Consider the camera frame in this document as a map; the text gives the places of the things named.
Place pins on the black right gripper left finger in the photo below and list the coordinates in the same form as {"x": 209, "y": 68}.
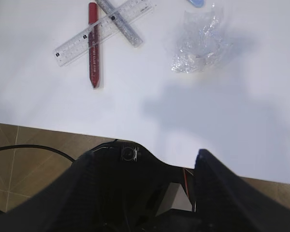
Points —
{"x": 50, "y": 207}

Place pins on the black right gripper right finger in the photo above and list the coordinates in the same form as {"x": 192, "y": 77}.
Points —
{"x": 226, "y": 203}

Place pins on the clear plastic sheet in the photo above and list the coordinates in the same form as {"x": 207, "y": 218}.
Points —
{"x": 202, "y": 42}

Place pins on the blue scissors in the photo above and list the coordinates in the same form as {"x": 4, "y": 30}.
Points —
{"x": 197, "y": 3}

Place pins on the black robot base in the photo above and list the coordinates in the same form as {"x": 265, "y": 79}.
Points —
{"x": 122, "y": 187}

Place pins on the silver glitter pen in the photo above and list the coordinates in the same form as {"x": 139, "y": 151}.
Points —
{"x": 117, "y": 17}

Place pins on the clear plastic ruler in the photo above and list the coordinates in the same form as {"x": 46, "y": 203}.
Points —
{"x": 78, "y": 45}

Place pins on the red glitter pen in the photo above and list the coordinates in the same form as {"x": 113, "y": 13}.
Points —
{"x": 93, "y": 43}

